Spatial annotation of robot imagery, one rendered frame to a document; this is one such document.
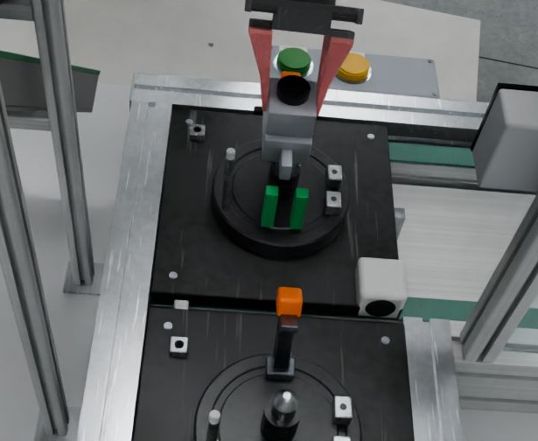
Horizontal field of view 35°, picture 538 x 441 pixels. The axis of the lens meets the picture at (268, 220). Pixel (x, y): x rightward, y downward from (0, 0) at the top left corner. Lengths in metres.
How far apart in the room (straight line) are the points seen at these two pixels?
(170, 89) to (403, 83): 0.28
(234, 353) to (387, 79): 0.42
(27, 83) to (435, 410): 0.45
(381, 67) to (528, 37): 1.74
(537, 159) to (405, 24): 0.67
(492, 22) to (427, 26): 1.49
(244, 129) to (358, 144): 0.13
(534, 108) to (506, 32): 2.13
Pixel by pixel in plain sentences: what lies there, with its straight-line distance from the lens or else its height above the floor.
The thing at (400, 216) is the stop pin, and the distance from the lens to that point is 0.90.
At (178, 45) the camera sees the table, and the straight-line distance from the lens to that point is 1.20.
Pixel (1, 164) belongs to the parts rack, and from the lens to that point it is 0.53.
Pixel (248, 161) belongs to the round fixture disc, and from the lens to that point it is 0.88.
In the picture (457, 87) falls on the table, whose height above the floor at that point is 0.86.
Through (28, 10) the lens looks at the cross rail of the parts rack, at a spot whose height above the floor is 1.23.
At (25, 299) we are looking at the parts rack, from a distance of 0.66.
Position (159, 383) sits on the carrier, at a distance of 0.76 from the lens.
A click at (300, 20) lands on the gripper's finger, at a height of 1.18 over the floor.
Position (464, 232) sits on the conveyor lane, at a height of 0.92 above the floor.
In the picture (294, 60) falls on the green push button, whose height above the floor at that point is 0.97.
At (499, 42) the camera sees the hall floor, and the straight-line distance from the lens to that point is 2.72.
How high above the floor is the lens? 1.65
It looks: 53 degrees down
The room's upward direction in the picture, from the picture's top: 9 degrees clockwise
